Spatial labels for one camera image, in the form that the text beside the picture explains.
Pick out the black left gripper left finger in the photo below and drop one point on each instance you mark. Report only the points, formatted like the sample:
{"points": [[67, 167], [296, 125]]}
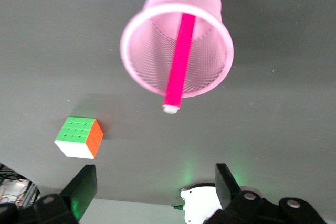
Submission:
{"points": [[78, 195]]}

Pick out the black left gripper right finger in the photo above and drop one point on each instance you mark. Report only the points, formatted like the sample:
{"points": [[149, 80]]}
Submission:
{"points": [[231, 200]]}

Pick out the pink marker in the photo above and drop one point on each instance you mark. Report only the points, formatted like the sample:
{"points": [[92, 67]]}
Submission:
{"points": [[181, 64]]}

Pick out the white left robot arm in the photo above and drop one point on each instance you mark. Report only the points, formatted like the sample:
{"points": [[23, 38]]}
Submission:
{"points": [[195, 203]]}

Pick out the colourful puzzle cube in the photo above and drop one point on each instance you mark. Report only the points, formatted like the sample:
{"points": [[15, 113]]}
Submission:
{"points": [[76, 132]]}

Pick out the pink mesh cup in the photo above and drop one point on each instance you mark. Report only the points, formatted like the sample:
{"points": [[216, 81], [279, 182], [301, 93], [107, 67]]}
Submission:
{"points": [[147, 58]]}

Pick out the aluminium frame rail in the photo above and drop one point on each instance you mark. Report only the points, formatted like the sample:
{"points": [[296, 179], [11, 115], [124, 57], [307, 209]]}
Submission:
{"points": [[31, 192]]}

